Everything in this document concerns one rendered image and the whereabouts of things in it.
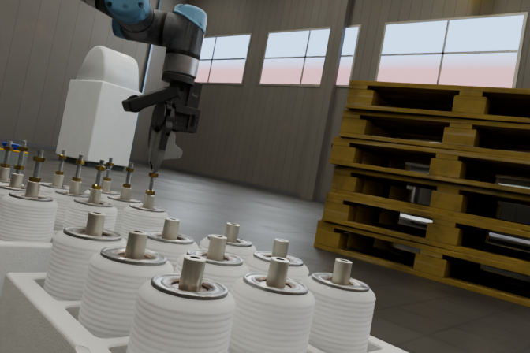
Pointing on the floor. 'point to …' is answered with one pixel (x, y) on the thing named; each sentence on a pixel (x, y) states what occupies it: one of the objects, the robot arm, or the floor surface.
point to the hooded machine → (100, 110)
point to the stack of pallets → (431, 181)
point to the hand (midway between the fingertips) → (152, 165)
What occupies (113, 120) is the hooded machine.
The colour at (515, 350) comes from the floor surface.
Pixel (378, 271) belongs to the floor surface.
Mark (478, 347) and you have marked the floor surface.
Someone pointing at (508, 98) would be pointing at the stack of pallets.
